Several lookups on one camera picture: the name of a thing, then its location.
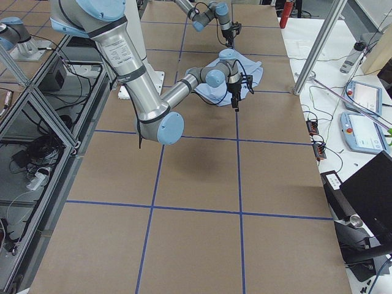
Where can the far teach pendant tablet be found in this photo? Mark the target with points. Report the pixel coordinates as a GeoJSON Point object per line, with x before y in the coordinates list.
{"type": "Point", "coordinates": [365, 95]}

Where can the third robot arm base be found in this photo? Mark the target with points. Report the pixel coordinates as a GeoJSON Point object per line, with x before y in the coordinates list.
{"type": "Point", "coordinates": [16, 39]}

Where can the near teach pendant tablet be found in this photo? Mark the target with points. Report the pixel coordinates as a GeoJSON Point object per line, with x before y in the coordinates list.
{"type": "Point", "coordinates": [361, 134]}

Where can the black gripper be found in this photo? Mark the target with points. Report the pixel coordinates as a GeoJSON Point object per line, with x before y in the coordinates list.
{"type": "Point", "coordinates": [226, 33]}
{"type": "Point", "coordinates": [234, 89]}

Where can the grabber reacher stick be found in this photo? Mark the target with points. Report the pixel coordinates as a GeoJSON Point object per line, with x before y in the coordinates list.
{"type": "Point", "coordinates": [349, 101]}

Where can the teach pendant tablet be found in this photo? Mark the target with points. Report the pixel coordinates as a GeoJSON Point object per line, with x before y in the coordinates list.
{"type": "Point", "coordinates": [361, 134]}
{"type": "Point", "coordinates": [365, 95]}

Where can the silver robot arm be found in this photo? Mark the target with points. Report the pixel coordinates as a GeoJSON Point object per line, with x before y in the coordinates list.
{"type": "Point", "coordinates": [201, 14]}
{"type": "Point", "coordinates": [105, 23]}

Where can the black laptop monitor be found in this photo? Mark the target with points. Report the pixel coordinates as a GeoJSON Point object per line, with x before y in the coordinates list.
{"type": "Point", "coordinates": [368, 191]}

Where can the aluminium frame rack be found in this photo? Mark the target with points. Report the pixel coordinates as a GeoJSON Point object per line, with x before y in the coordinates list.
{"type": "Point", "coordinates": [50, 103]}

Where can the aluminium frame post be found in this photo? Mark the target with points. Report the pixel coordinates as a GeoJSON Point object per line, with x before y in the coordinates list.
{"type": "Point", "coordinates": [320, 41]}

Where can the red cylinder bottle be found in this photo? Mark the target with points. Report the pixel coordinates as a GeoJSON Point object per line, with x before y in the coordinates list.
{"type": "Point", "coordinates": [285, 15]}

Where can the light blue t-shirt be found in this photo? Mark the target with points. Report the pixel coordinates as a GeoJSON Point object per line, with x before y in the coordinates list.
{"type": "Point", "coordinates": [219, 95]}

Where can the orange black relay board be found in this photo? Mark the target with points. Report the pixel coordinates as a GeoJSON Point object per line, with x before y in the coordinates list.
{"type": "Point", "coordinates": [312, 127]}

